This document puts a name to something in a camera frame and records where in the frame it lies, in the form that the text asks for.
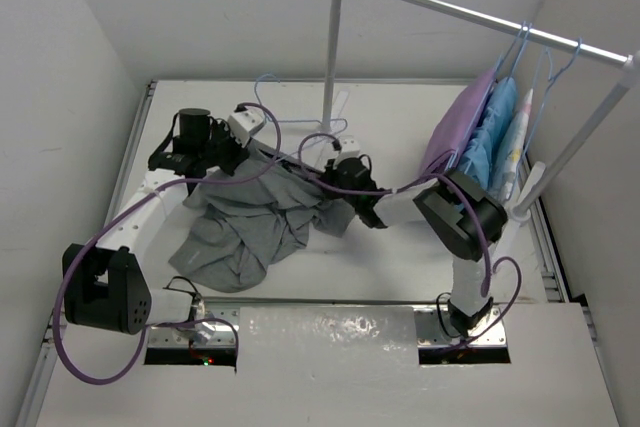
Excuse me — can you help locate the grey adidas t shirt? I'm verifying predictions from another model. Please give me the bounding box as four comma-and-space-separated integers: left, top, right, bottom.
169, 164, 355, 293

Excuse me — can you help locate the light blue wire hanger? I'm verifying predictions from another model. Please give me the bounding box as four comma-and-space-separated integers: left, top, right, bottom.
253, 73, 348, 137

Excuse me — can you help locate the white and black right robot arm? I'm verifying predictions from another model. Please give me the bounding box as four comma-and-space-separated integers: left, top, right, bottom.
318, 157, 507, 336

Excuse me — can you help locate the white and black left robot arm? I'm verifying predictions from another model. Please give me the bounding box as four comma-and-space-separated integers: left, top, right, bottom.
63, 107, 264, 335

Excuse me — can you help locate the blue hanger under purple garment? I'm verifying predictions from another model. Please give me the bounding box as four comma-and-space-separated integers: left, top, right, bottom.
444, 20, 532, 168

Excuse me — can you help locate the blue hanger under patterned garment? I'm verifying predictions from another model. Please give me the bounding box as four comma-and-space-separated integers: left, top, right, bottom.
522, 47, 553, 158

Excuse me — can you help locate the purple hanging garment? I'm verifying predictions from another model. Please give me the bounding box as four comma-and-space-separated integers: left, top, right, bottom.
418, 66, 500, 181

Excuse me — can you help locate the blue hanging garment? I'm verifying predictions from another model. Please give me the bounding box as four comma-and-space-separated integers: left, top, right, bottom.
457, 77, 518, 190

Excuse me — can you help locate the white patterned hanging garment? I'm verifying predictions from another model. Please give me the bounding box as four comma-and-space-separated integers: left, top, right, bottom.
490, 89, 534, 204

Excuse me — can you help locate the white front cover panel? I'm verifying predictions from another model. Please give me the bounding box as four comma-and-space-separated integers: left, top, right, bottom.
38, 304, 617, 426

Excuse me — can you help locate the white metal clothes rack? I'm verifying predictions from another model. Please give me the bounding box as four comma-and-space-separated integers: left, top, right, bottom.
320, 0, 639, 221

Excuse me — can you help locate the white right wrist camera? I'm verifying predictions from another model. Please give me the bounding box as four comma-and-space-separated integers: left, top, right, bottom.
331, 136, 361, 164

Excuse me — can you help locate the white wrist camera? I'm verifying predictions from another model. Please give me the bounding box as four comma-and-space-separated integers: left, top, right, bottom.
331, 136, 361, 164
227, 109, 266, 147

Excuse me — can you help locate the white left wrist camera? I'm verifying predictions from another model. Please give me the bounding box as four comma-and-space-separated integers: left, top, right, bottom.
227, 109, 266, 147

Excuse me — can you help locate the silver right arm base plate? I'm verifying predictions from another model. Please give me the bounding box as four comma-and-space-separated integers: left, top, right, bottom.
414, 304, 508, 348

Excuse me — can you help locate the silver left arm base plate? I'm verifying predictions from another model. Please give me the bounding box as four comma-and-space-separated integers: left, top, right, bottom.
148, 307, 240, 349

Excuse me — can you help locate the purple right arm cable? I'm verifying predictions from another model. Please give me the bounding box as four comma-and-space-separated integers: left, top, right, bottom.
298, 132, 524, 348

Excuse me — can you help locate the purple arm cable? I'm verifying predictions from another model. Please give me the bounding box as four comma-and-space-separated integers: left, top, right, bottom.
298, 132, 524, 348
53, 102, 321, 387

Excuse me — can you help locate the blue empty wire hanger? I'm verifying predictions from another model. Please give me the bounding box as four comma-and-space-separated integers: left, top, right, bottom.
523, 37, 583, 157

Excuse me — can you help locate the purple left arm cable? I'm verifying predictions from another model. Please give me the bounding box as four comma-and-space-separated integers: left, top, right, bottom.
53, 102, 321, 387

